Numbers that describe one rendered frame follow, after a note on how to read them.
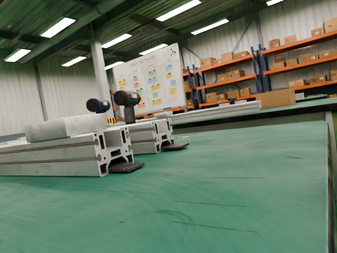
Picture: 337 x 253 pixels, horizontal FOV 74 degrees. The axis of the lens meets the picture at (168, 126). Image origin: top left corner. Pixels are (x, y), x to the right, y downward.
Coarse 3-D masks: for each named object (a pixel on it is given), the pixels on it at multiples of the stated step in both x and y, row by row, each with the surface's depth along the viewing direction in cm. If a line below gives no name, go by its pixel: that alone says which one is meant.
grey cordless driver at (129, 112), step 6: (120, 90) 86; (114, 96) 87; (120, 96) 86; (126, 96) 86; (132, 96) 90; (138, 96) 96; (120, 102) 86; (126, 102) 87; (132, 102) 92; (138, 102) 98; (126, 108) 89; (132, 108) 92; (126, 114) 89; (132, 114) 91; (126, 120) 89; (132, 120) 90
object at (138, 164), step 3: (132, 165) 45; (135, 165) 44; (138, 165) 44; (141, 165) 45; (126, 168) 43; (129, 168) 42; (132, 168) 43; (135, 168) 43; (120, 171) 43; (123, 171) 42; (126, 171) 42; (129, 171) 42
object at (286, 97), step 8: (288, 88) 200; (256, 96) 218; (264, 96) 213; (272, 96) 209; (280, 96) 204; (288, 96) 200; (264, 104) 214; (272, 104) 210; (280, 104) 205; (288, 104) 201
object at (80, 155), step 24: (24, 144) 55; (48, 144) 50; (72, 144) 47; (96, 144) 43; (120, 144) 49; (0, 168) 64; (24, 168) 57; (48, 168) 51; (72, 168) 47; (96, 168) 43
